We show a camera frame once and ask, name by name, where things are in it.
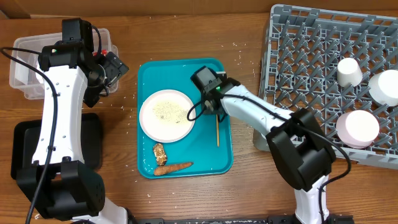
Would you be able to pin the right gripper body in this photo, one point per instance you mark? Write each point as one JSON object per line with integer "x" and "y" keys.
{"x": 209, "y": 110}

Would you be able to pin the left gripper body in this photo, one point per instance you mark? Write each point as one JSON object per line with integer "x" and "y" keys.
{"x": 112, "y": 68}

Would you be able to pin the wooden chopstick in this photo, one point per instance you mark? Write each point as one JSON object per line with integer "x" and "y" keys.
{"x": 217, "y": 131}

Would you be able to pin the large white plate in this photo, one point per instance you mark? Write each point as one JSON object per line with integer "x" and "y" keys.
{"x": 164, "y": 116}

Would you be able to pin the brown walnut piece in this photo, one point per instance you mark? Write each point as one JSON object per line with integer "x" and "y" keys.
{"x": 160, "y": 155}

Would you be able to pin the white cup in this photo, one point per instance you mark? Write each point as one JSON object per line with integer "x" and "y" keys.
{"x": 349, "y": 72}

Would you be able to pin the small white plate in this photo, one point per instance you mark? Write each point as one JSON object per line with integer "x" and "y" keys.
{"x": 357, "y": 129}

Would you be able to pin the white saucer bowl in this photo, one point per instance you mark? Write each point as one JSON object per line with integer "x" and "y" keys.
{"x": 383, "y": 88}

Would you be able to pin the red snack wrapper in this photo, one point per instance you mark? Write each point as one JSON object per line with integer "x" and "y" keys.
{"x": 103, "y": 52}

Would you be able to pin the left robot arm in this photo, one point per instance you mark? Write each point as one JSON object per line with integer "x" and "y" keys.
{"x": 58, "y": 183}

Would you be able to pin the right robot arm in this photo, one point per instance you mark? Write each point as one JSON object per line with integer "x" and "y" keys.
{"x": 301, "y": 153}

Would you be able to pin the grey dishwasher rack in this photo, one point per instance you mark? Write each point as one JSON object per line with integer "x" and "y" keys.
{"x": 301, "y": 52}

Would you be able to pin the teal plastic tray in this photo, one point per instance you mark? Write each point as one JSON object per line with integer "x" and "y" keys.
{"x": 199, "y": 146}

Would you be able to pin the orange carrot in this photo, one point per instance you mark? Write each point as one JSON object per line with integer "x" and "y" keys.
{"x": 166, "y": 169}

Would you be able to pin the clear plastic bin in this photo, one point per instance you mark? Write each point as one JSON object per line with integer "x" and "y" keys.
{"x": 26, "y": 80}

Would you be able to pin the black plastic tray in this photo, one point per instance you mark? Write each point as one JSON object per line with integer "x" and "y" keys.
{"x": 26, "y": 137}

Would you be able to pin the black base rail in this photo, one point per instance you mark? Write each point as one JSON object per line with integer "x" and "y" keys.
{"x": 280, "y": 219}

